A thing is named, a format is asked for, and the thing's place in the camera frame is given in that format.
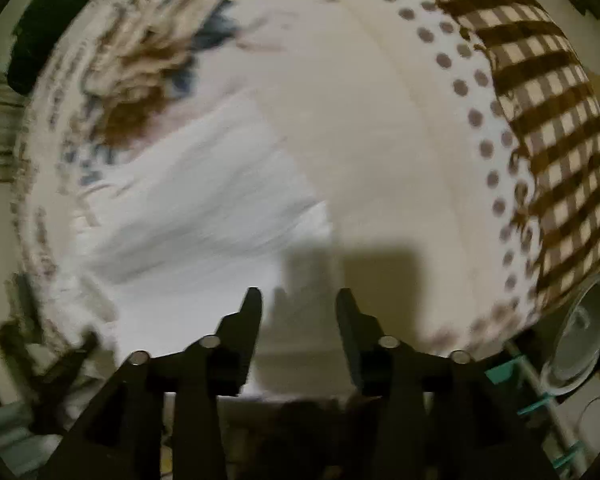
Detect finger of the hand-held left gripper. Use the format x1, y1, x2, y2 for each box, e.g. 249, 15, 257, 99
0, 319, 102, 436

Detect brown checked cloth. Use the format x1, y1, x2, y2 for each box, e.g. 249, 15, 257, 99
395, 0, 600, 318

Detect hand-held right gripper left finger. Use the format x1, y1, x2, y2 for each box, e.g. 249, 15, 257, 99
45, 287, 263, 480

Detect dark cloth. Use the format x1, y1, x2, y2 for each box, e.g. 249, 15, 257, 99
5, 0, 107, 96

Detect white rack with teal clips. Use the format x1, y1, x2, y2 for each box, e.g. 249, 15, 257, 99
484, 344, 587, 469

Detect striped cloth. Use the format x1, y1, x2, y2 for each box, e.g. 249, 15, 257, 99
0, 79, 29, 182

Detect white pants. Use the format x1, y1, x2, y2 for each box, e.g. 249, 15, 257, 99
55, 94, 337, 403

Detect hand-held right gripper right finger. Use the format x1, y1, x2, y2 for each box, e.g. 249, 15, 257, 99
335, 288, 557, 480

